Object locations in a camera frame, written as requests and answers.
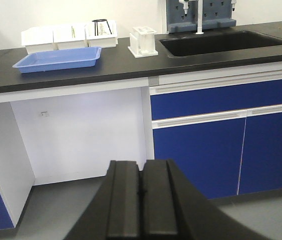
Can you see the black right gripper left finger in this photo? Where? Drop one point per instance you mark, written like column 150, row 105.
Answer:
column 113, row 213

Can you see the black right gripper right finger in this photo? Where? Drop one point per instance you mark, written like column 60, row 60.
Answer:
column 173, row 209

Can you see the white test tube rack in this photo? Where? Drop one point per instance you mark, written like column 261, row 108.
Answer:
column 142, row 42

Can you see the blue cabinet door left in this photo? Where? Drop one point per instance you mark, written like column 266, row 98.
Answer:
column 209, row 154

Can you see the blue cabinet door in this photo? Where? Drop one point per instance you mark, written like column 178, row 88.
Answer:
column 209, row 154
column 261, row 168

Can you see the blue cabinet drawer front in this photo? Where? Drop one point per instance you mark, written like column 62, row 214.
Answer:
column 217, row 99

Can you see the blue cabinet door right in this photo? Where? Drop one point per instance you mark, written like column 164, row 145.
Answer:
column 261, row 168

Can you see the blue plastic tray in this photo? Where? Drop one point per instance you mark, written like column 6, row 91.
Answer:
column 59, row 59

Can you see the black lab sink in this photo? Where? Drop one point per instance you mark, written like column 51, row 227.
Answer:
column 219, row 42

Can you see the right white storage bin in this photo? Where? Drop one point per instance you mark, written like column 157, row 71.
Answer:
column 104, row 41

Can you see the white storage bin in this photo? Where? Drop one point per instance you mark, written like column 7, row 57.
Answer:
column 104, row 41
column 37, row 39
column 69, row 36

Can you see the middle white storage bin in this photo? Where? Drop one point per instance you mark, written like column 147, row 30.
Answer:
column 69, row 36

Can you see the left white storage bin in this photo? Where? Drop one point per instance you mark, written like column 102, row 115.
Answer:
column 37, row 39

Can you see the white faucet pipe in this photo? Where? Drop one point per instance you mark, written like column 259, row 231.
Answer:
column 185, row 4

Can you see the black wire tripod stand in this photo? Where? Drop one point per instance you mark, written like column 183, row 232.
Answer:
column 101, row 27

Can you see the grey wall drying rack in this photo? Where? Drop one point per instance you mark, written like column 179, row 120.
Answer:
column 216, row 14

